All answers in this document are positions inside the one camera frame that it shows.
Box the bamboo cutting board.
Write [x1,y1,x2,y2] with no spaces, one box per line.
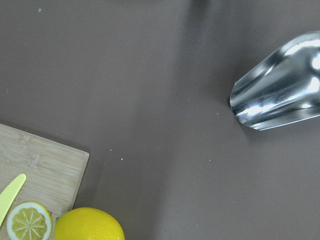
[0,123,90,225]

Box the steel scoop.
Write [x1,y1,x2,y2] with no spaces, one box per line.
[229,31,320,131]

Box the whole yellow lemon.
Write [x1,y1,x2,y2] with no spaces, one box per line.
[54,207,125,240]

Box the lemon half slice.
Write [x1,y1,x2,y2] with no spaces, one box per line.
[6,202,53,240]

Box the yellow plastic knife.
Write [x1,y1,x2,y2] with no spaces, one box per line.
[0,173,27,225]

